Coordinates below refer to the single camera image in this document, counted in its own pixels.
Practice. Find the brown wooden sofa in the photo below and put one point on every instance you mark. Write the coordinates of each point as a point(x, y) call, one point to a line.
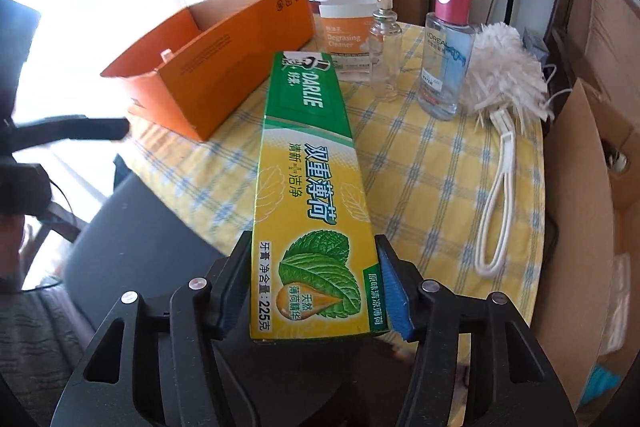
point(560, 32)

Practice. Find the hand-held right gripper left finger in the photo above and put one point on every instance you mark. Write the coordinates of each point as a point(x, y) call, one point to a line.
point(232, 287)

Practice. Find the clear bottle pink white cap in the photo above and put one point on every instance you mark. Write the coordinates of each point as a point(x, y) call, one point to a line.
point(442, 67)

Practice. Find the orange cardboard box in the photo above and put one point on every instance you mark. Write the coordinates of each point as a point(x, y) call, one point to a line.
point(190, 97)

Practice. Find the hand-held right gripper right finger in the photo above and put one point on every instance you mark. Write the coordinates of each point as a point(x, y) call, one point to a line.
point(397, 302)

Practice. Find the large brown sofa cushion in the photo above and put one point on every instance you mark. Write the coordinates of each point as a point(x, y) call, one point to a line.
point(607, 17)

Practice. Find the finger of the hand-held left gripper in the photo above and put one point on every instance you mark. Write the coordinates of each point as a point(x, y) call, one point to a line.
point(75, 128)

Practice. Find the yellow checked tablecloth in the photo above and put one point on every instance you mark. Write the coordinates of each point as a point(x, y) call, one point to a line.
point(430, 167)

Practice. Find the blue white small box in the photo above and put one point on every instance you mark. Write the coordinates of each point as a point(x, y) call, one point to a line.
point(534, 44)

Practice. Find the green yellow toothpaste box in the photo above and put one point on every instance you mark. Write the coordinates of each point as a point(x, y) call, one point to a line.
point(310, 187)

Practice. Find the white fluffy duster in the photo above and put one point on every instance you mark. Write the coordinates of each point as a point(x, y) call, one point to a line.
point(505, 67)

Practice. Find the person's grey knit clothing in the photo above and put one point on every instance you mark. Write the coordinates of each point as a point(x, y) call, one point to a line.
point(40, 322)

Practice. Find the open brown cardboard box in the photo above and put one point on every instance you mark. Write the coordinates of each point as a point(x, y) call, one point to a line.
point(575, 232)

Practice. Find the pink powder puff packet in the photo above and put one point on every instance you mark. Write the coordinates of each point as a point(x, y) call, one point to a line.
point(345, 37)

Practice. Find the small glass spray bottle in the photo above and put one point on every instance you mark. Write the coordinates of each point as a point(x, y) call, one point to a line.
point(386, 57)

